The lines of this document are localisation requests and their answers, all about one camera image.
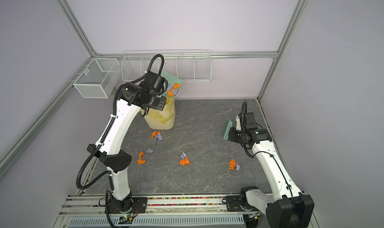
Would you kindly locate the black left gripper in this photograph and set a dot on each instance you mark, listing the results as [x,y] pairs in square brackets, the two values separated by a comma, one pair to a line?
[161,106]

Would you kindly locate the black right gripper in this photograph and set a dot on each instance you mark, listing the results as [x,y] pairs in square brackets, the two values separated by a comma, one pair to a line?
[232,137]

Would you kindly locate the green hand brush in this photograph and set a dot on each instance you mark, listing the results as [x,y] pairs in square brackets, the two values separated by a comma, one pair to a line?
[227,129]

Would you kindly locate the green plastic dustpan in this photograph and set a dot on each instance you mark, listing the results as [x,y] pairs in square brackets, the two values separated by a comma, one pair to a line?
[171,80]

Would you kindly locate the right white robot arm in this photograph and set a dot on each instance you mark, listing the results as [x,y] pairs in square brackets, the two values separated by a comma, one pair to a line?
[287,206]

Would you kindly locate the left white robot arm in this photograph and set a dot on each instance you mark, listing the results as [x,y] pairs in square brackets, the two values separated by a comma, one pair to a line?
[144,93]

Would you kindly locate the beige bin with yellow bag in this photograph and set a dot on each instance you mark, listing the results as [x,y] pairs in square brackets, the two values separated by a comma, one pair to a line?
[162,120]

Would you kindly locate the orange paper scrap far right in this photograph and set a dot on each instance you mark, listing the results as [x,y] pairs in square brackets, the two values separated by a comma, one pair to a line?
[174,91]

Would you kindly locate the orange paper scrap right front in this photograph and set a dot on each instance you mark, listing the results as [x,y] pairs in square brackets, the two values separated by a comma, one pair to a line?
[232,164]

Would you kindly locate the orange paper scrap near bin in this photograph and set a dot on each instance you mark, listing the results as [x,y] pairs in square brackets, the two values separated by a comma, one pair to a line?
[154,134]

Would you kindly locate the purple paper scrap near bin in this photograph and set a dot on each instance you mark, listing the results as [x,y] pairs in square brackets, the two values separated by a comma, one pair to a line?
[158,137]

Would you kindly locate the orange paper scrap centre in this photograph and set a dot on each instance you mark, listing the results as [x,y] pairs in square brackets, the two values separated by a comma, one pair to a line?
[185,161]

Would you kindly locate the small white mesh basket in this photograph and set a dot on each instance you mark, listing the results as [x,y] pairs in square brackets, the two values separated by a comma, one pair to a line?
[98,79]

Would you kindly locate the orange paper scrap left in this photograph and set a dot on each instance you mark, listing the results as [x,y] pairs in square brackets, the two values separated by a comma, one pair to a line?
[140,158]

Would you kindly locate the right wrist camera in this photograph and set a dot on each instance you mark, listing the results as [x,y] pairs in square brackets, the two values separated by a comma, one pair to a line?
[246,121]

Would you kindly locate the long white wire basket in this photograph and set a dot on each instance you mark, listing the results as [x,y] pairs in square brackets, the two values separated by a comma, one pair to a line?
[187,65]

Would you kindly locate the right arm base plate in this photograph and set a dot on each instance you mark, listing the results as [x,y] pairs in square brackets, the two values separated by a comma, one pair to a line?
[249,203]

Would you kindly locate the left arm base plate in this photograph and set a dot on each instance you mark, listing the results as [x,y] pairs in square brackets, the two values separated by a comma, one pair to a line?
[135,205]

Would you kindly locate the aluminium front rail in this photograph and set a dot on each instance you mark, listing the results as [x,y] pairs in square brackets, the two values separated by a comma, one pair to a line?
[95,206]

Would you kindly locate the white vented cable duct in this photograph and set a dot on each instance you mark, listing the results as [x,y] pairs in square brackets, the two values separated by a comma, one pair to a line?
[158,221]

